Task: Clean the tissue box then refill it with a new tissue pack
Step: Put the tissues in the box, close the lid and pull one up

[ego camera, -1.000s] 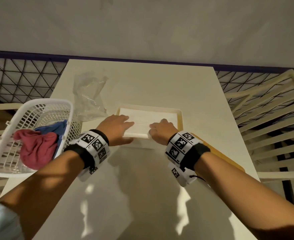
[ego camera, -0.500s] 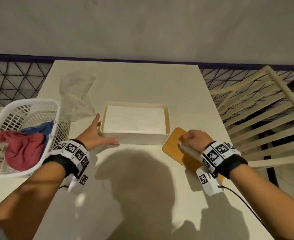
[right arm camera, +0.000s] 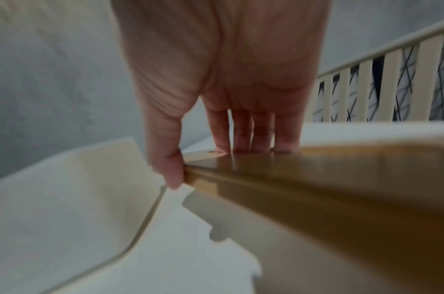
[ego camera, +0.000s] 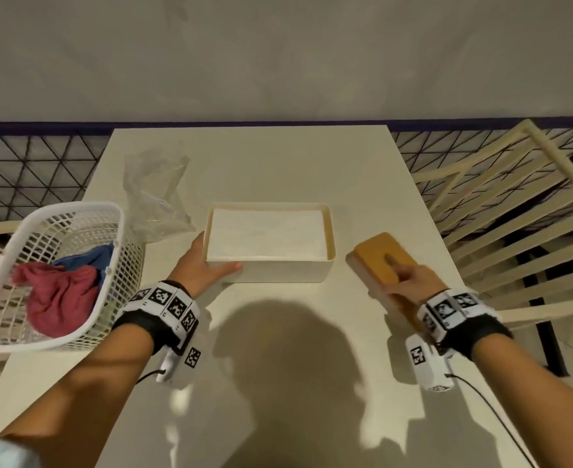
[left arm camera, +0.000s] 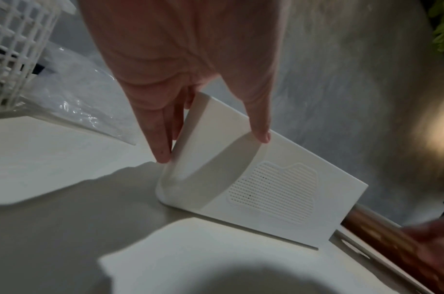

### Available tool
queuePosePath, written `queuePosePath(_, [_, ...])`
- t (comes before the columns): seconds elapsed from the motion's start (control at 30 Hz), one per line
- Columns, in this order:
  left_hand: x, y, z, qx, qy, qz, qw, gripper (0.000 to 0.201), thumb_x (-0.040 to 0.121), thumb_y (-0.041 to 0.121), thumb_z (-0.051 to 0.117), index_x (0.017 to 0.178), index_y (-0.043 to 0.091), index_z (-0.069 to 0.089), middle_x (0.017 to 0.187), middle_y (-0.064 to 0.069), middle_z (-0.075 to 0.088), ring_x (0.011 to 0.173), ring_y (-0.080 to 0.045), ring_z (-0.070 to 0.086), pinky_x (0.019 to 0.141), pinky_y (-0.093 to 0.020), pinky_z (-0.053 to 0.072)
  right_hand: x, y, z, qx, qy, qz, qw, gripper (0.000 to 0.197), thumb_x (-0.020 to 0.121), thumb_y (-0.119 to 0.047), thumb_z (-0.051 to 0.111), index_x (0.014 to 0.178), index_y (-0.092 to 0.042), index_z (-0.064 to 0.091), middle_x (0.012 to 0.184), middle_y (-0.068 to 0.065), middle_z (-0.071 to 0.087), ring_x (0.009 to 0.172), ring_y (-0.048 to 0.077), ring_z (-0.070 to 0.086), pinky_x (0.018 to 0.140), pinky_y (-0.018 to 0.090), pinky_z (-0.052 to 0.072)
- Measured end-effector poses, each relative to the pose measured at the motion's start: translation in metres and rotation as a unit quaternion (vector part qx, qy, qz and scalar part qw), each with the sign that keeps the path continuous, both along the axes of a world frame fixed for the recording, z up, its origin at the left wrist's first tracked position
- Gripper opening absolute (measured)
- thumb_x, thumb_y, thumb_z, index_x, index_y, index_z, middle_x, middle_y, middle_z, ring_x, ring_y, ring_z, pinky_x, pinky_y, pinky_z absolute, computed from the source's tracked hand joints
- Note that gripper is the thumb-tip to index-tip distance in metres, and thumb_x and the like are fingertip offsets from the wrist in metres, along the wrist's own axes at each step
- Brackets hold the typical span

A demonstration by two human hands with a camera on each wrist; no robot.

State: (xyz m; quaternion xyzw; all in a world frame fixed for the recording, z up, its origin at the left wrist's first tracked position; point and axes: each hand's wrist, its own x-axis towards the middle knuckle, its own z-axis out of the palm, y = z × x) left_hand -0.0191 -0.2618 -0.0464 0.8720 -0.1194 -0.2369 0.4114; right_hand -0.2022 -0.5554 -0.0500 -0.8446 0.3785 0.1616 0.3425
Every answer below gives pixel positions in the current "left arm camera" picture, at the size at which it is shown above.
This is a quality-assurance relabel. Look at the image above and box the person's right hand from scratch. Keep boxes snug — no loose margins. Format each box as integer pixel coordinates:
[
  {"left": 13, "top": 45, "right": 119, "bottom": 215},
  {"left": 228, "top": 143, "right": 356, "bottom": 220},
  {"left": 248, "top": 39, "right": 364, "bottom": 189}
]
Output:
[{"left": 398, "top": 215, "right": 444, "bottom": 292}]

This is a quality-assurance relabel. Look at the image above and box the person's left hand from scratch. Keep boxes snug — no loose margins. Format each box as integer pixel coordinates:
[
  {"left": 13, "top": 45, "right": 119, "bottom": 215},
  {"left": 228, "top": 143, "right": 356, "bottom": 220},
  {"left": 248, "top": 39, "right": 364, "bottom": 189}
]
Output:
[{"left": 76, "top": 0, "right": 286, "bottom": 165}]

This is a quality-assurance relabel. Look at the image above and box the wooden lid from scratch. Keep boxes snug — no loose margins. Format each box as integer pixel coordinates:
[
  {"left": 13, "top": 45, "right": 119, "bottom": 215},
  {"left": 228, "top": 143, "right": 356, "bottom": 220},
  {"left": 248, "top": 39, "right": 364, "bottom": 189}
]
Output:
[{"left": 330, "top": 204, "right": 444, "bottom": 294}]

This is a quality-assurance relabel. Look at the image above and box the clear plastic wrapper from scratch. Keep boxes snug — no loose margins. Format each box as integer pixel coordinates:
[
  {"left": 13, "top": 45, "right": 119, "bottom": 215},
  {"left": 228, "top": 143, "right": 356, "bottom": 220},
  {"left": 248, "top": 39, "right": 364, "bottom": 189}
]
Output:
[{"left": 17, "top": 40, "right": 140, "bottom": 146}]

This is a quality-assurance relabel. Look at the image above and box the white plastic mesh basket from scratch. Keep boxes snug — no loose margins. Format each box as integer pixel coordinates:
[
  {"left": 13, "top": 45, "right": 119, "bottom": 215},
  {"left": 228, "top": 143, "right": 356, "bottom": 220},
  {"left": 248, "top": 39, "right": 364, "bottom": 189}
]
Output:
[{"left": 0, "top": 0, "right": 78, "bottom": 113}]

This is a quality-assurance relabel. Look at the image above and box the cream tissue box base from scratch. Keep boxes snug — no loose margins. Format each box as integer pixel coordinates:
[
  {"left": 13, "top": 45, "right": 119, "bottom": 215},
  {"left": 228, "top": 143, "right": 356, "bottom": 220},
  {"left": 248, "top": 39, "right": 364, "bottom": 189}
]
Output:
[{"left": 154, "top": 91, "right": 369, "bottom": 249}]

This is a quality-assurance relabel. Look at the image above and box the green leafy plant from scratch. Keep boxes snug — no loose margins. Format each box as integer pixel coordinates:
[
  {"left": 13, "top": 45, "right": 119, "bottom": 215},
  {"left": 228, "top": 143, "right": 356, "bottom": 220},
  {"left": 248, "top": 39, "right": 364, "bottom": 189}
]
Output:
[{"left": 427, "top": 0, "right": 444, "bottom": 62}]

